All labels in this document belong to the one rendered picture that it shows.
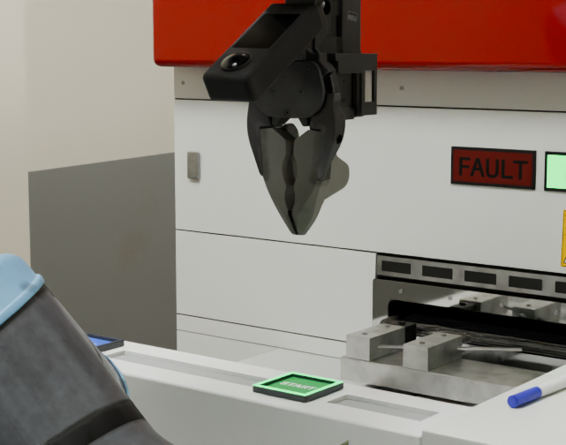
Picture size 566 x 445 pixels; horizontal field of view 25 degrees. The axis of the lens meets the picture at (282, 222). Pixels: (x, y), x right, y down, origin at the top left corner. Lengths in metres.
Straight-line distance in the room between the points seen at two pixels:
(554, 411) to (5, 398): 0.47
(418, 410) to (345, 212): 0.73
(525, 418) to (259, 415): 0.22
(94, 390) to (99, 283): 3.18
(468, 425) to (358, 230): 0.78
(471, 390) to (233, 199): 0.56
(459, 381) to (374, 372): 0.11
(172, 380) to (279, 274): 0.71
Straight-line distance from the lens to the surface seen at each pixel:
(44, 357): 0.77
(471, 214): 1.65
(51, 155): 3.74
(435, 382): 1.49
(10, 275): 0.80
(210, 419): 1.11
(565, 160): 1.58
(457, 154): 1.65
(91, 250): 3.90
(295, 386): 1.10
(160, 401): 1.15
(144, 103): 4.12
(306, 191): 1.05
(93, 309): 3.94
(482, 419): 1.02
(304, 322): 1.82
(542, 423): 1.02
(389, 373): 1.52
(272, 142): 1.07
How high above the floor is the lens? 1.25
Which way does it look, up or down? 8 degrees down
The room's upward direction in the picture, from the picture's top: straight up
